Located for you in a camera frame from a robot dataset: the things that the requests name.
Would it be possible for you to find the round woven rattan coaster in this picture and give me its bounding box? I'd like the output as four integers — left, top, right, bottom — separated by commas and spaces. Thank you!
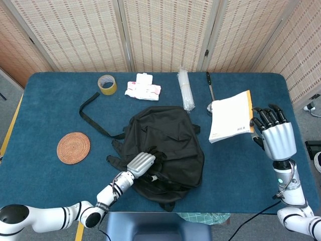
56, 132, 91, 165

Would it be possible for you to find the clear plastic straw bundle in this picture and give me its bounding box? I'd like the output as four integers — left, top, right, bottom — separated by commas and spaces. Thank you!
177, 68, 197, 113

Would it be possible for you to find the blue felt tablecloth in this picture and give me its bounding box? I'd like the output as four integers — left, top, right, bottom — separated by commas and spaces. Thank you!
0, 72, 313, 214

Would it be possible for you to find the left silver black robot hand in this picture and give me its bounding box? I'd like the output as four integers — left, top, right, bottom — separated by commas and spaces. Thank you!
126, 147, 168, 182

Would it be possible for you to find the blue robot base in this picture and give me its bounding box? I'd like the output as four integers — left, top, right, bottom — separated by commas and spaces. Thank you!
106, 212, 213, 241

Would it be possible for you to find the white yellow-edged notebook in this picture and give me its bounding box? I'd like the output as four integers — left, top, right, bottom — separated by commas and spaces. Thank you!
208, 89, 256, 144

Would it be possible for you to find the dark shoe with white sole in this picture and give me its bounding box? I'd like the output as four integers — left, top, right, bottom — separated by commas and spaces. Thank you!
313, 151, 321, 174

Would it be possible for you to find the white pink wet wipes pack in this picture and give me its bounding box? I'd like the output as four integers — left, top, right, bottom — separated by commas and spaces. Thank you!
124, 80, 162, 101

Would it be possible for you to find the white black shoe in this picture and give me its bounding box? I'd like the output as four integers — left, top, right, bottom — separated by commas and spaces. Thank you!
303, 100, 317, 112

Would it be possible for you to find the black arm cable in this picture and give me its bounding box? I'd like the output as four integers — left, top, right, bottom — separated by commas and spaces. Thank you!
228, 200, 283, 241
97, 224, 111, 241

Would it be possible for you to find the metal ladle with black handle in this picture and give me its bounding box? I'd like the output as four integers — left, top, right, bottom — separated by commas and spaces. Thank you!
205, 71, 217, 116

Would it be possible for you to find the black backpack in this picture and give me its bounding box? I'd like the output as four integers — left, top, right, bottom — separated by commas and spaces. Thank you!
79, 92, 206, 212

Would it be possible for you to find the yellow floor tape strip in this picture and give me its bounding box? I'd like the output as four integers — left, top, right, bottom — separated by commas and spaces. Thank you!
0, 94, 24, 156
75, 222, 85, 241

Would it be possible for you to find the woven folding screen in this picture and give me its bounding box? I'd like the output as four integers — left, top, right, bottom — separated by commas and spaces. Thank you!
0, 0, 321, 105

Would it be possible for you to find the black box on floor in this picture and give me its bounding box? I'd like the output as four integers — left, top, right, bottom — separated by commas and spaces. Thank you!
305, 140, 321, 159

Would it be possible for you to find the yellow packing tape roll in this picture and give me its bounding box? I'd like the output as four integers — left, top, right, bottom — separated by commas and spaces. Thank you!
97, 75, 118, 96

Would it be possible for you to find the green checked cloth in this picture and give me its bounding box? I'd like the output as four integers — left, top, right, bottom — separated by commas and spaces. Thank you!
177, 212, 231, 226

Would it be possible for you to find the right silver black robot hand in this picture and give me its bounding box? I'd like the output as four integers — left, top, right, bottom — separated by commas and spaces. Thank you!
250, 103, 297, 161

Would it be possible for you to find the small white tissue pack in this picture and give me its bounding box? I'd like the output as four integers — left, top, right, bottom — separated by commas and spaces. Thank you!
135, 72, 153, 85

